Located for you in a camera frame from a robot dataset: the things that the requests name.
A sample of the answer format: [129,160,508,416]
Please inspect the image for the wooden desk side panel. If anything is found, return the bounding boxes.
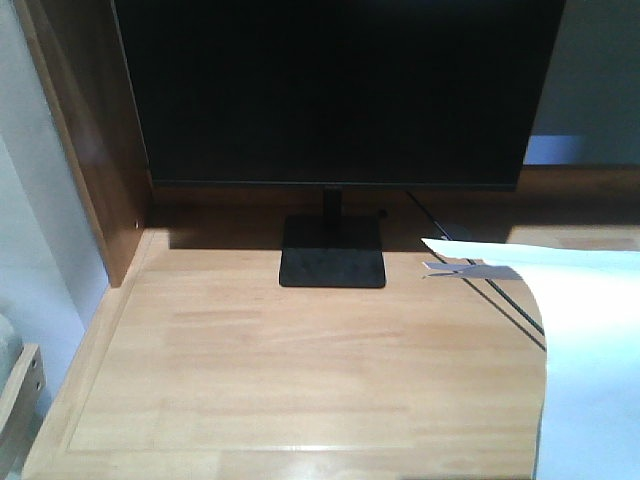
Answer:
[15,1,152,287]

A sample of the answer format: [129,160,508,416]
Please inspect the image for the white paper sheets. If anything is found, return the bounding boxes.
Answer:
[424,239,639,479]

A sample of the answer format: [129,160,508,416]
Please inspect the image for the black computer monitor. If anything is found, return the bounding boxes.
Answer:
[114,1,565,288]

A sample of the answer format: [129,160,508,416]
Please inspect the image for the wooden chair frame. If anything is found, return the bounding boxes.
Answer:
[1,343,46,479]

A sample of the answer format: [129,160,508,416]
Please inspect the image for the black monitor cable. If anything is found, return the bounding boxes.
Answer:
[405,191,547,351]

